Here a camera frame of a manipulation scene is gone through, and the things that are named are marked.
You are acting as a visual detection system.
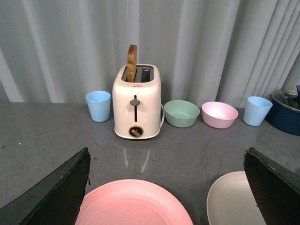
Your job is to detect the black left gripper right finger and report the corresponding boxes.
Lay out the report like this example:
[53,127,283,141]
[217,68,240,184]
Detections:
[244,147,300,225]

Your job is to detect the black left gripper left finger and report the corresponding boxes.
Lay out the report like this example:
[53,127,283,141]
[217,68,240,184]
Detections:
[0,147,90,225]

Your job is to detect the pink plate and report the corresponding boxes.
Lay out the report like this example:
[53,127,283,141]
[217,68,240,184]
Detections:
[75,179,193,225]

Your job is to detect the white plate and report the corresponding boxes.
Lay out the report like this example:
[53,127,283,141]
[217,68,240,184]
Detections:
[206,171,266,225]

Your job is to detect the dark blue saucepan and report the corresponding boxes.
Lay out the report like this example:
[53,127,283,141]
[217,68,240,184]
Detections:
[266,97,300,136]

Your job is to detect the light blue cup right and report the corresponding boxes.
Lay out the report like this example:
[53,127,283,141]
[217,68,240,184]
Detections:
[243,96,273,126]

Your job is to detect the light blue cup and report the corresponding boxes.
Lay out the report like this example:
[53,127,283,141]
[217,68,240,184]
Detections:
[243,96,273,126]
[86,90,111,122]

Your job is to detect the glass pot lid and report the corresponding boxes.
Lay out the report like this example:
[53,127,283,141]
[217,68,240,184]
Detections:
[272,85,300,111]

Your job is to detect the pink bowl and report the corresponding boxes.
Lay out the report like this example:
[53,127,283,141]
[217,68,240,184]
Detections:
[202,101,239,129]

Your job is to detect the light blue cup left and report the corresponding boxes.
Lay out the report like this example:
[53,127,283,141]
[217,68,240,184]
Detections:
[86,90,111,122]

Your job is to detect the green bowl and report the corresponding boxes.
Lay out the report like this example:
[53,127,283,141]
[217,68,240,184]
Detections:
[164,100,200,128]

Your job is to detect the cream toaster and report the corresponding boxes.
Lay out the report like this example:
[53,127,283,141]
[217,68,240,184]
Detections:
[112,64,165,140]

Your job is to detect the grey curtain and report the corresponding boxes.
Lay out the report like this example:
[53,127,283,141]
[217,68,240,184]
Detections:
[0,0,300,108]

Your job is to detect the toasted bread slice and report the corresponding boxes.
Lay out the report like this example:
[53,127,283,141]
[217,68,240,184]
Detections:
[127,45,137,83]

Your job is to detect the white toaster cable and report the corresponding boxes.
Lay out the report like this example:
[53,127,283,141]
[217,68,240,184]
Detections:
[159,103,165,132]

